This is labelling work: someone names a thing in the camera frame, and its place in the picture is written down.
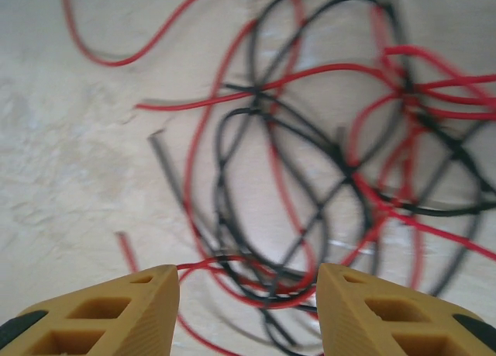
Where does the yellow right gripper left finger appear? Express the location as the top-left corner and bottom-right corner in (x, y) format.
(0, 264), (181, 356)

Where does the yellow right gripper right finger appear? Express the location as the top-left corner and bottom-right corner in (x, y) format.
(315, 262), (496, 356)

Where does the red cable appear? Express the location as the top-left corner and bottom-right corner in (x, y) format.
(61, 0), (241, 67)
(346, 92), (496, 256)
(381, 45), (496, 121)
(184, 0), (322, 309)
(134, 63), (412, 111)

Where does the black cable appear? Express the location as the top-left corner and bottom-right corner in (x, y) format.
(247, 0), (412, 101)
(377, 113), (496, 297)
(212, 82), (375, 306)
(146, 133), (187, 209)

